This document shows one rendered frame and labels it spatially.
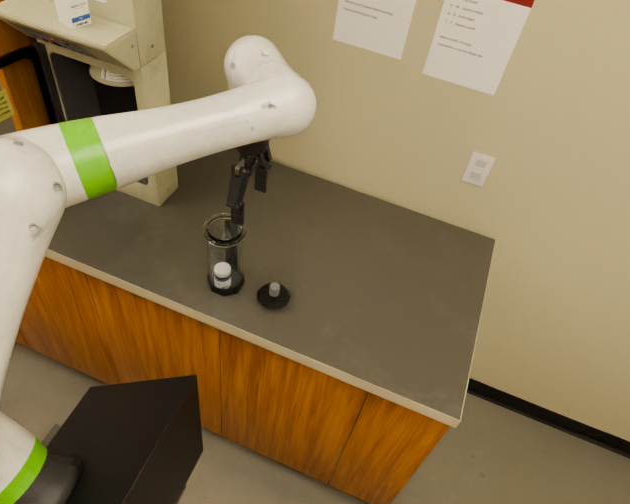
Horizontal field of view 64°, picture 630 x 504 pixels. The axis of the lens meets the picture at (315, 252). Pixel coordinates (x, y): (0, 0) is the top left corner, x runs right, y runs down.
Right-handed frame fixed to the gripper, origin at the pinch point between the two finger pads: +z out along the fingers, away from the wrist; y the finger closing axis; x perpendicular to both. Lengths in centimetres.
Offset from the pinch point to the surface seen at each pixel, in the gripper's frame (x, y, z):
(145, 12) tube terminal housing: -38, -21, -27
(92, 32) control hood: -45, -10, -25
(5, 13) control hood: -65, -6, -25
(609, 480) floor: 155, -38, 127
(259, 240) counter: -3.8, -16.9, 32.4
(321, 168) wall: 1, -58, 32
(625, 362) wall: 131, -55, 71
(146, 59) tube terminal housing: -38.1, -19.2, -15.8
